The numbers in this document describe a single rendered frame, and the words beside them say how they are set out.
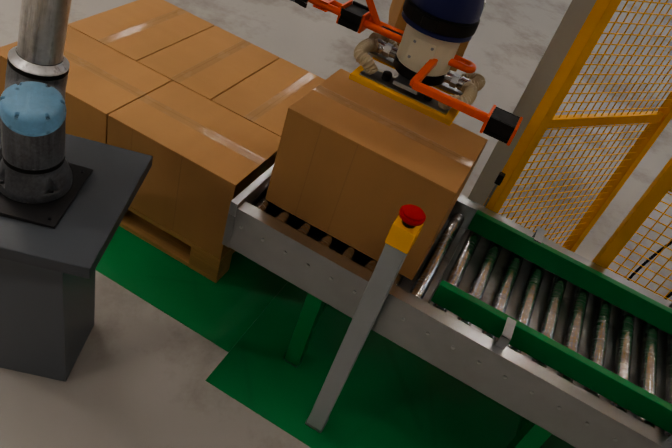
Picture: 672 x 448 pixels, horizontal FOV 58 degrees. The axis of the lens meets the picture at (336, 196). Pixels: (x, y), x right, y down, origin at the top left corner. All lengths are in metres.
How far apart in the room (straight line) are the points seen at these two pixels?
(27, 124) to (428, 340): 1.32
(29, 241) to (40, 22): 0.55
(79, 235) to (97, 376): 0.75
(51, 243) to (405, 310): 1.06
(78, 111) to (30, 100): 0.94
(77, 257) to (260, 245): 0.69
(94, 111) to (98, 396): 1.06
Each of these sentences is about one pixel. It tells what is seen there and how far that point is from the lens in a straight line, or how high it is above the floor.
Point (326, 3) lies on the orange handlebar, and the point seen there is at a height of 1.26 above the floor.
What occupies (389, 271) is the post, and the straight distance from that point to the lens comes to 1.66.
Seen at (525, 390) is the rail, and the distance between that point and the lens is 2.06.
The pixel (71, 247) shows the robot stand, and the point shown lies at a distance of 1.69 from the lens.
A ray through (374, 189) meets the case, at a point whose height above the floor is 0.82.
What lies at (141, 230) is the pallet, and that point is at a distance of 2.77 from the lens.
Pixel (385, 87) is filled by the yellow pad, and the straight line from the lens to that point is 1.85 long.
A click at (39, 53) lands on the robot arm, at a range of 1.77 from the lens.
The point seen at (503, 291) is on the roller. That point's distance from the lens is 2.26.
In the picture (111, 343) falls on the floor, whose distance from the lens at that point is 2.42.
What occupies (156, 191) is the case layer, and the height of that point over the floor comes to 0.31.
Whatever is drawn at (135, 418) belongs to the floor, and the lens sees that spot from 2.26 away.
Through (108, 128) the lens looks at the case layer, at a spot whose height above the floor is 0.48.
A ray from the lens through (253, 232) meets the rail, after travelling 2.09.
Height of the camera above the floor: 1.97
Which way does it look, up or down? 38 degrees down
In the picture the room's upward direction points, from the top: 19 degrees clockwise
